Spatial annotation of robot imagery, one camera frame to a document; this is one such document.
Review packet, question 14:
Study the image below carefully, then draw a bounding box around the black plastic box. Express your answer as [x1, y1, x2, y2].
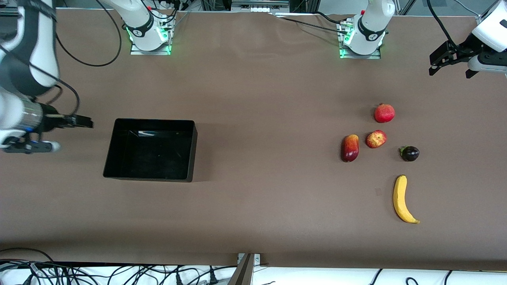
[103, 118, 198, 183]

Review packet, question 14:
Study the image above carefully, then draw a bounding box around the red yellow apple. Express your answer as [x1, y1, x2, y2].
[365, 130, 387, 149]

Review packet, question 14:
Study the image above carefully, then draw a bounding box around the yellow banana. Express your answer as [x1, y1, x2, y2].
[393, 175, 421, 224]

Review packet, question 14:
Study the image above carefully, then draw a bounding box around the red pomegranate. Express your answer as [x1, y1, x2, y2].
[374, 103, 396, 124]

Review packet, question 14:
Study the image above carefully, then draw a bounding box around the dark purple mangosteen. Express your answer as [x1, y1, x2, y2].
[399, 145, 420, 162]

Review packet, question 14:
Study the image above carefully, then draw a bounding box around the red mango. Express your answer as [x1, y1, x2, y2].
[341, 134, 360, 163]

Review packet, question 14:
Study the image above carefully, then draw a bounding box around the brown table cover sheet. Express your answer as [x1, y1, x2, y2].
[0, 8, 507, 272]

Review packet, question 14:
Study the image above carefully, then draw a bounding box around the white power strip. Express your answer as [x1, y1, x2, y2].
[231, 0, 290, 13]

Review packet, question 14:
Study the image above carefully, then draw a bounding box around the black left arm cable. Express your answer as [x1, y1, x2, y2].
[427, 0, 461, 50]

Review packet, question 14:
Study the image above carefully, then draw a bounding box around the long looping black cable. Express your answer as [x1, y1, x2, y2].
[55, 0, 122, 67]

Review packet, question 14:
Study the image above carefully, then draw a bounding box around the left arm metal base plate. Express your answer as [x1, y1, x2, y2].
[339, 18, 382, 60]

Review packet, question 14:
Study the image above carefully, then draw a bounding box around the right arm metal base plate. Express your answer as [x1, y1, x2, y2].
[130, 16, 172, 56]

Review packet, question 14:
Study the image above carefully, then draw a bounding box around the black cable on table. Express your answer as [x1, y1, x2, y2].
[311, 11, 343, 24]
[277, 16, 343, 34]

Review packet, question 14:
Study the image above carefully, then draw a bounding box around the black arched floor cable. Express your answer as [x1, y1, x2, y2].
[0, 248, 57, 277]

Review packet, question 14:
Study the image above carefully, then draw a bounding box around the dark metal post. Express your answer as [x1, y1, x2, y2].
[227, 253, 255, 285]

